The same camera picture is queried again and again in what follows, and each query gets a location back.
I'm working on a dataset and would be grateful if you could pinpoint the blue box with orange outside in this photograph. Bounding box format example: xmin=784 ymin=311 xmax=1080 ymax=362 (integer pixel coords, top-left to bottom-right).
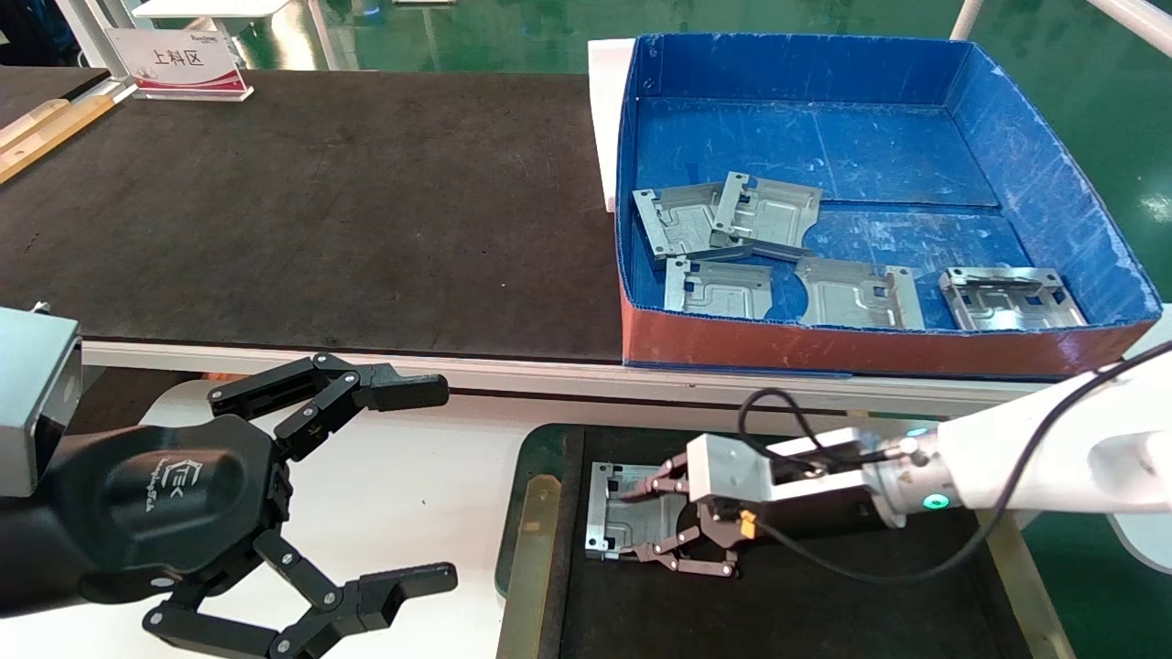
xmin=615 ymin=34 xmax=1164 ymax=382

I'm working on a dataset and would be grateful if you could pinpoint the white tube railing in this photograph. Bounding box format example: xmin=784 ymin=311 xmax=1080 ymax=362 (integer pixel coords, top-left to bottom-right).
xmin=948 ymin=0 xmax=1172 ymax=58

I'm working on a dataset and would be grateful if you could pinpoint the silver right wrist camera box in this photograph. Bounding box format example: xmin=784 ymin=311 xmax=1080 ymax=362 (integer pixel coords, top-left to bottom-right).
xmin=687 ymin=430 xmax=884 ymax=506

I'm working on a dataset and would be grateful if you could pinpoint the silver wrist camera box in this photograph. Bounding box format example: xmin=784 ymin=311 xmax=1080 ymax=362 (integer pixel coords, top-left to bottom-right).
xmin=0 ymin=307 xmax=81 ymax=500
xmin=687 ymin=430 xmax=884 ymax=506

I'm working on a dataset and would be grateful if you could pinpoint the black tray with green rim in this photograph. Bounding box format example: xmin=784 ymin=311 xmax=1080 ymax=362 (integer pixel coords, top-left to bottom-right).
xmin=494 ymin=423 xmax=1077 ymax=659

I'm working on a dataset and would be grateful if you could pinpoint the white aluminium post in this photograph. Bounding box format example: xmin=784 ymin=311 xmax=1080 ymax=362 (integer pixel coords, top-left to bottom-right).
xmin=55 ymin=0 xmax=138 ymax=92

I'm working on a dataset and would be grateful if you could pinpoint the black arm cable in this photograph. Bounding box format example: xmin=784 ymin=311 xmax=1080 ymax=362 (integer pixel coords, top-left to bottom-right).
xmin=737 ymin=340 xmax=1172 ymax=587

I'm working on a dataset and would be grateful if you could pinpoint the aluminium table frame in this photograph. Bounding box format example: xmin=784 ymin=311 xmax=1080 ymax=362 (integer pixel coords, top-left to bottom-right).
xmin=81 ymin=340 xmax=1063 ymax=427

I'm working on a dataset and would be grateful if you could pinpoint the white board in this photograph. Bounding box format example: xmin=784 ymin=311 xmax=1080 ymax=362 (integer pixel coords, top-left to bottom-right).
xmin=133 ymin=0 xmax=292 ymax=20

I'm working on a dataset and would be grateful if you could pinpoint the white foam sheet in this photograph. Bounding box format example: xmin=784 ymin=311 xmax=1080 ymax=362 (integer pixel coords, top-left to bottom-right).
xmin=588 ymin=38 xmax=635 ymax=214

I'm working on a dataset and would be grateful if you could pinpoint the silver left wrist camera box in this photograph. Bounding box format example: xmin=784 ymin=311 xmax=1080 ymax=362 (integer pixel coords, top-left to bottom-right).
xmin=0 ymin=307 xmax=81 ymax=500

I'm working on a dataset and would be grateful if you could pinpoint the acrylic sign with Chinese text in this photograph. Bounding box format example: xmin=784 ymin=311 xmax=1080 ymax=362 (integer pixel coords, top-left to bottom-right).
xmin=105 ymin=27 xmax=255 ymax=103

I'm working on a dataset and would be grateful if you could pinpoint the stamped grey metal part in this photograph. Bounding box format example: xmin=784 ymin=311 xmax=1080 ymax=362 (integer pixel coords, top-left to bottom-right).
xmin=632 ymin=183 xmax=750 ymax=263
xmin=710 ymin=171 xmax=824 ymax=263
xmin=663 ymin=256 xmax=776 ymax=320
xmin=939 ymin=266 xmax=1091 ymax=332
xmin=795 ymin=256 xmax=926 ymax=331
xmin=586 ymin=462 xmax=699 ymax=561

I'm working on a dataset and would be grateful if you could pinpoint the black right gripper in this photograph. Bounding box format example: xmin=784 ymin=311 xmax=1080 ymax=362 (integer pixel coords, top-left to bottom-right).
xmin=625 ymin=452 xmax=885 ymax=578

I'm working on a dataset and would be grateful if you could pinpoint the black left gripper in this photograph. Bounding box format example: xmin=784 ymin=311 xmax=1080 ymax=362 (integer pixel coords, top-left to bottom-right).
xmin=41 ymin=352 xmax=459 ymax=659

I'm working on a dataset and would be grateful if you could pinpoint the wooden strip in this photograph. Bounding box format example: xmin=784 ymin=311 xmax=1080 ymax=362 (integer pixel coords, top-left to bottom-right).
xmin=0 ymin=94 xmax=117 ymax=186

